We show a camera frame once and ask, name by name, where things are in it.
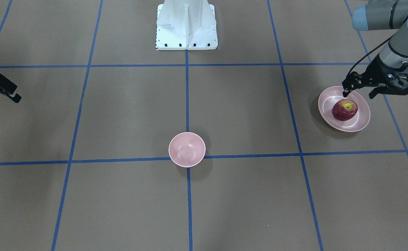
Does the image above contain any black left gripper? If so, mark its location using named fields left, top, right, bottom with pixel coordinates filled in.
left=342, top=55, right=408, bottom=99

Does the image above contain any red apple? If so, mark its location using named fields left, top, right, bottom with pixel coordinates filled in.
left=331, top=98, right=358, bottom=121

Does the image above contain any pink bowl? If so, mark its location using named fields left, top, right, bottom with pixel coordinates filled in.
left=168, top=132, right=206, bottom=168

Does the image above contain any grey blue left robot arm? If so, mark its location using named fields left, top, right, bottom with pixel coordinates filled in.
left=342, top=0, right=408, bottom=99

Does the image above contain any pink plate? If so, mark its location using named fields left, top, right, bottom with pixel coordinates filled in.
left=317, top=86, right=370, bottom=133

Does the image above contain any brown paper table mat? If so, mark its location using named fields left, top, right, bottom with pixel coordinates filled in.
left=0, top=0, right=408, bottom=251

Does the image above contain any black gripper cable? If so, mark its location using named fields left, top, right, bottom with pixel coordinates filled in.
left=346, top=35, right=393, bottom=79

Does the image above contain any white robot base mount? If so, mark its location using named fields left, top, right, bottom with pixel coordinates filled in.
left=155, top=0, right=218, bottom=51

